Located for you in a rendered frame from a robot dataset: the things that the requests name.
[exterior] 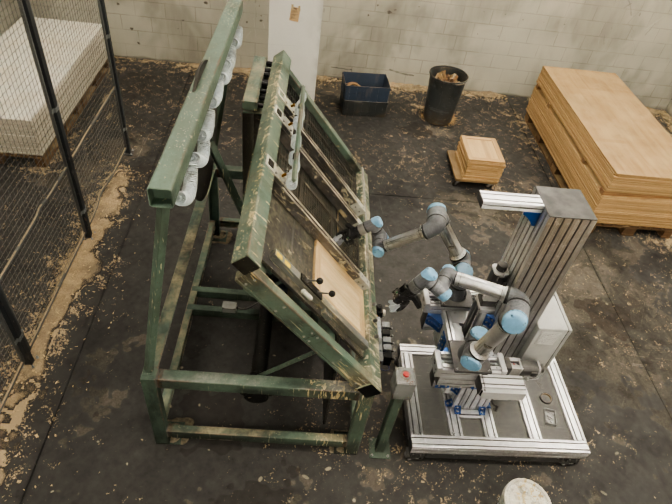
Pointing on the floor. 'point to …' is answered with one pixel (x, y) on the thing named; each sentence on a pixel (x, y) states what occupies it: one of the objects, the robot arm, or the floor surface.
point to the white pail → (523, 493)
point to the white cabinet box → (297, 37)
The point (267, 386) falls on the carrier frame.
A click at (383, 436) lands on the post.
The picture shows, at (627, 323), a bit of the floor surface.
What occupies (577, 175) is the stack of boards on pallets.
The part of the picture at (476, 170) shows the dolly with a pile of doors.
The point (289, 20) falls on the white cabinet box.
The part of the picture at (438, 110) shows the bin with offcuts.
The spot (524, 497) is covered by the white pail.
